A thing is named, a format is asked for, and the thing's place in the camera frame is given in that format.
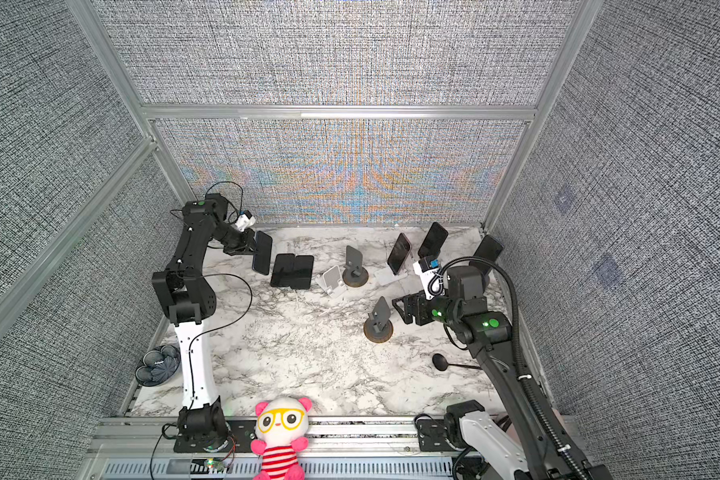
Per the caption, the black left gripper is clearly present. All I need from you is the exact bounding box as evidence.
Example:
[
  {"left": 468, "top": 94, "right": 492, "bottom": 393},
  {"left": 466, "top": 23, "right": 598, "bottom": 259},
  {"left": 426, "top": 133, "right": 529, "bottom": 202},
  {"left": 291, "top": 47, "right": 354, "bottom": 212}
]
[{"left": 213, "top": 225, "right": 262, "bottom": 256}]

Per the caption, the black smartphone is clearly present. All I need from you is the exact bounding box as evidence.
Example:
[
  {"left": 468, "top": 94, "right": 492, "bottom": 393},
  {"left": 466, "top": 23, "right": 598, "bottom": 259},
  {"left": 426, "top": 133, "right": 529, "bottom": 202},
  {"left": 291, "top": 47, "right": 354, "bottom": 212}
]
[
  {"left": 417, "top": 222, "right": 449, "bottom": 259},
  {"left": 288, "top": 255, "right": 314, "bottom": 290},
  {"left": 469, "top": 235, "right": 504, "bottom": 278},
  {"left": 386, "top": 233, "right": 411, "bottom": 275},
  {"left": 252, "top": 231, "right": 273, "bottom": 276},
  {"left": 270, "top": 253, "right": 296, "bottom": 288}
]

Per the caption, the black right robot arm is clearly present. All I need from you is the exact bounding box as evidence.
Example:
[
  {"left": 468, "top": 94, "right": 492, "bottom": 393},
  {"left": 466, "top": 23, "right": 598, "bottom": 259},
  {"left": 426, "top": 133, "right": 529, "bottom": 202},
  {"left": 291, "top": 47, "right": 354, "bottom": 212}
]
[{"left": 392, "top": 256, "right": 611, "bottom": 479}]

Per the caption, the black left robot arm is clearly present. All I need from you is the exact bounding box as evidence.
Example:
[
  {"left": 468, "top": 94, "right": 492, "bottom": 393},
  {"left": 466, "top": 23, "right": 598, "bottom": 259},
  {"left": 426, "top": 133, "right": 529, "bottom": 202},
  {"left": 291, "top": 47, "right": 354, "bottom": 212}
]
[{"left": 151, "top": 193, "right": 248, "bottom": 452}]

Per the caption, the empty grey wood-base stand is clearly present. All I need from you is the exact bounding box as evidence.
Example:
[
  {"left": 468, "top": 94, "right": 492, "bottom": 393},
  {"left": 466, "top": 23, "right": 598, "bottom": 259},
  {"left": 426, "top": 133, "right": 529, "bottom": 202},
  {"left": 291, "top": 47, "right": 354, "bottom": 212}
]
[{"left": 363, "top": 297, "right": 394, "bottom": 343}]

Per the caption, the grey wood-base stand rear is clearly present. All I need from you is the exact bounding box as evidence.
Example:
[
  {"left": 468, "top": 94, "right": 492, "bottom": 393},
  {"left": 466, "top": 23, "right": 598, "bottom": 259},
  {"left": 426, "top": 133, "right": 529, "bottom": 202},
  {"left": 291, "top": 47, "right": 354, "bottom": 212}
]
[{"left": 342, "top": 246, "right": 369, "bottom": 288}]

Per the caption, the white phone stand left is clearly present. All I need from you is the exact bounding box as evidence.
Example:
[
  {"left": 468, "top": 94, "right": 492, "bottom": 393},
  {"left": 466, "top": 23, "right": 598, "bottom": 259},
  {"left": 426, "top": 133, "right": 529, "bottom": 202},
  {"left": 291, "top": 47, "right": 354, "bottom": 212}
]
[{"left": 317, "top": 265, "right": 347, "bottom": 298}]

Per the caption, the black ladle spoon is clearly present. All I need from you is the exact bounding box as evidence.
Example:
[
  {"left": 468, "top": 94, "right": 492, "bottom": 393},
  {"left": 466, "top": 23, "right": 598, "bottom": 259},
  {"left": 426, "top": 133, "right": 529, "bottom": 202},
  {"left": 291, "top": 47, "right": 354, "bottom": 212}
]
[{"left": 431, "top": 353, "right": 481, "bottom": 372}]

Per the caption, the pink white plush toy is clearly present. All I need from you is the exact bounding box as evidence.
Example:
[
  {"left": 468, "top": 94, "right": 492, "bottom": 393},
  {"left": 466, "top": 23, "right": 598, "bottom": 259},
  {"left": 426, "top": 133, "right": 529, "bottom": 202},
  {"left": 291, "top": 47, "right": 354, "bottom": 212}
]
[{"left": 251, "top": 397, "right": 313, "bottom": 480}]

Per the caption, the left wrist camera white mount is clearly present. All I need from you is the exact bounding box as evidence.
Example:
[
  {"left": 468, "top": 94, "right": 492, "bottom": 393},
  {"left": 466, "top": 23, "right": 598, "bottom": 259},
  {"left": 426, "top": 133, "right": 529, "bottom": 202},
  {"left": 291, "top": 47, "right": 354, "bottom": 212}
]
[{"left": 233, "top": 210, "right": 256, "bottom": 233}]

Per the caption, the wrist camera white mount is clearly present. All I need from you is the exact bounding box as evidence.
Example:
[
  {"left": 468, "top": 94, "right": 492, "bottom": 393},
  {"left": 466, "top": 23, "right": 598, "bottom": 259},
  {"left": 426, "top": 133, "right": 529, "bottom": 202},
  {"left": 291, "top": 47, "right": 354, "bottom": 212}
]
[
  {"left": 413, "top": 256, "right": 443, "bottom": 300},
  {"left": 233, "top": 210, "right": 256, "bottom": 233}
]

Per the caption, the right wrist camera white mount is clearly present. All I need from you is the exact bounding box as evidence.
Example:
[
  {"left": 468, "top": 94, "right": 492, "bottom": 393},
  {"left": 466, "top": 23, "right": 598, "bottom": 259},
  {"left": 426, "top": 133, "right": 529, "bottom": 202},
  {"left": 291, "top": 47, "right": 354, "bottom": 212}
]
[{"left": 413, "top": 256, "right": 443, "bottom": 300}]

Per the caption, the thin black left cable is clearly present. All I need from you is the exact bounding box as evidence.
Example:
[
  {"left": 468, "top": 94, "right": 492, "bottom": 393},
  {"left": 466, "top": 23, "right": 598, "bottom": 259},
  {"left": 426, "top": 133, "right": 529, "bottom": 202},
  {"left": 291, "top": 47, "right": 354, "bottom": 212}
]
[{"left": 187, "top": 272, "right": 254, "bottom": 409}]

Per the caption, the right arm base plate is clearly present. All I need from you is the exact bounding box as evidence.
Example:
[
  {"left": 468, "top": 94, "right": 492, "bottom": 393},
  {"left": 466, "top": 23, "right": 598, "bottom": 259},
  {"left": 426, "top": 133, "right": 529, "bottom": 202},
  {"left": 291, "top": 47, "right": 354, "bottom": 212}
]
[{"left": 413, "top": 413, "right": 457, "bottom": 453}]

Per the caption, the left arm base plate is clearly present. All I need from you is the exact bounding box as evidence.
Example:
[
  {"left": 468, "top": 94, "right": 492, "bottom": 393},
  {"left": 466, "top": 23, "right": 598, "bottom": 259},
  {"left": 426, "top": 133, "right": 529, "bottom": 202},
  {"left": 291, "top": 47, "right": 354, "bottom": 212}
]
[{"left": 173, "top": 418, "right": 256, "bottom": 454}]

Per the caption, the aluminium frame corner post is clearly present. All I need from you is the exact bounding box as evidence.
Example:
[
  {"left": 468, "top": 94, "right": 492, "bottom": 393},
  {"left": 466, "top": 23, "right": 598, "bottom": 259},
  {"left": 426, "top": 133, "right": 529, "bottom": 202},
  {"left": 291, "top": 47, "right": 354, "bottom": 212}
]
[{"left": 66, "top": 1, "right": 197, "bottom": 205}]

